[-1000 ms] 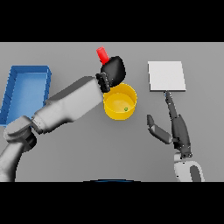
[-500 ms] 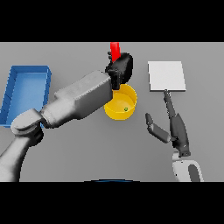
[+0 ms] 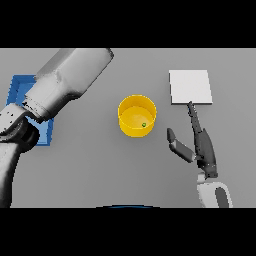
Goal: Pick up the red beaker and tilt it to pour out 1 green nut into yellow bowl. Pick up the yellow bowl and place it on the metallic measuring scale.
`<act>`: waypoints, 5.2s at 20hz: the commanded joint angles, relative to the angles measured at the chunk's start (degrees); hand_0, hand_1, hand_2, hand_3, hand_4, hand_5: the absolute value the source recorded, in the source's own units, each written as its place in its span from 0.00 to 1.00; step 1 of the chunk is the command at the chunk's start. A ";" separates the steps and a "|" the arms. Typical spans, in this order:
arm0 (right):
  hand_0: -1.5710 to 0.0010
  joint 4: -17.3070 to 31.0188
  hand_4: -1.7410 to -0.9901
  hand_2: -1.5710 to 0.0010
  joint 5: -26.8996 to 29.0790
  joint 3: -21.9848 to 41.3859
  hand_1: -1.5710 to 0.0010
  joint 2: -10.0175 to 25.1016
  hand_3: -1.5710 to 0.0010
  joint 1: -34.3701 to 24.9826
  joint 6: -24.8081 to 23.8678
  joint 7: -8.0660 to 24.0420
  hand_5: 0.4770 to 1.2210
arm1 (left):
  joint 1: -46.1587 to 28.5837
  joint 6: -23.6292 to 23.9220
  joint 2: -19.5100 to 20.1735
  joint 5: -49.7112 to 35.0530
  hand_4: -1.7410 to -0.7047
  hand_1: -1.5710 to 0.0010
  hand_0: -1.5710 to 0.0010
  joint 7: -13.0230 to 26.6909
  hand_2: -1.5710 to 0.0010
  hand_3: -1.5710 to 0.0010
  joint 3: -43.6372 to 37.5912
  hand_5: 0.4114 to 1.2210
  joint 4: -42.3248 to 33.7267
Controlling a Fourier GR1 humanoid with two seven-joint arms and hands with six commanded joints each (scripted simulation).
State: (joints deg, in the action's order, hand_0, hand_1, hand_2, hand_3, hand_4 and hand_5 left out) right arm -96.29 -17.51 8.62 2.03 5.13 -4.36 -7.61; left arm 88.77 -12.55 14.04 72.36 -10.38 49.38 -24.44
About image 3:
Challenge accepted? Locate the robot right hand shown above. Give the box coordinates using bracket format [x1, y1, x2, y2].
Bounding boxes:
[166, 100, 219, 180]

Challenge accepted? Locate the pale square measuring scale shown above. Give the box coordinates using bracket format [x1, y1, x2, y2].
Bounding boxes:
[168, 69, 214, 106]

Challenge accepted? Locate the yellow bowl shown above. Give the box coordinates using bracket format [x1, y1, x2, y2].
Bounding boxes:
[117, 94, 158, 138]

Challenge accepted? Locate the blue tray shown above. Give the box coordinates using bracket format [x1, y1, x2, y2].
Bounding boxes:
[6, 74, 55, 147]

